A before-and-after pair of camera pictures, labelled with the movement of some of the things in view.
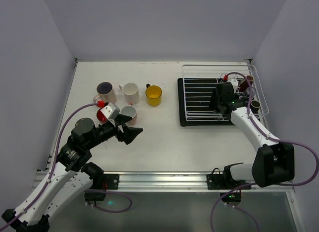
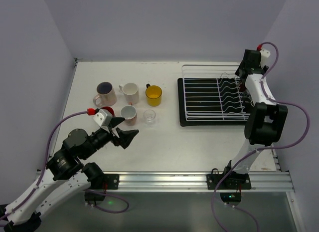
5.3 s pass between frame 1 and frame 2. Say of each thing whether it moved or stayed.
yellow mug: stayed
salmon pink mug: stayed
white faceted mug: stayed
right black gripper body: moved
